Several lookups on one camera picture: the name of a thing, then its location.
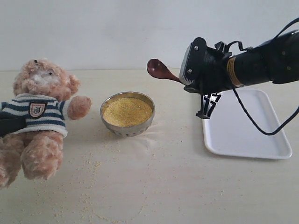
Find yellow millet grains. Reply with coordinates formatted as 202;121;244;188
103;98;153;127

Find white plastic tray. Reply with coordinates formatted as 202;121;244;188
203;89;292;160

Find brown teddy bear striped sweater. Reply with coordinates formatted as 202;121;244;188
0;59;92;188

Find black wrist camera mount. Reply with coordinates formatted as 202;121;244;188
196;92;222;119

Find dark red wooden spoon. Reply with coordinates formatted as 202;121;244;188
146;58;181;83

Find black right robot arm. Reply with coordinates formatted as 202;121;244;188
179;30;299;95

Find steel bowl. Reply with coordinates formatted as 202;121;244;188
100;91;155;137

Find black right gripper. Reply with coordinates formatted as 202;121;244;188
179;37;232;95

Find black cable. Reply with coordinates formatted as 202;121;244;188
224;17;299;136

